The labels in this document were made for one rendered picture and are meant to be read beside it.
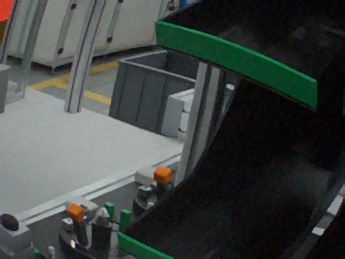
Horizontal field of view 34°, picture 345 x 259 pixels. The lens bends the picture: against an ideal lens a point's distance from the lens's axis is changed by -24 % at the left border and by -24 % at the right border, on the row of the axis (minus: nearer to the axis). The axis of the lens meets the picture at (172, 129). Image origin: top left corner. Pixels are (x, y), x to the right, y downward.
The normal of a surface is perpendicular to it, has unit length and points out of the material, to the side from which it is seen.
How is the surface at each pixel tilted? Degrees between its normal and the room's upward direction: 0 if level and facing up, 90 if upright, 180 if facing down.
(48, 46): 90
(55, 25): 90
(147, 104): 90
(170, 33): 115
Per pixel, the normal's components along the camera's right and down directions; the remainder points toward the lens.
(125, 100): -0.46, 0.18
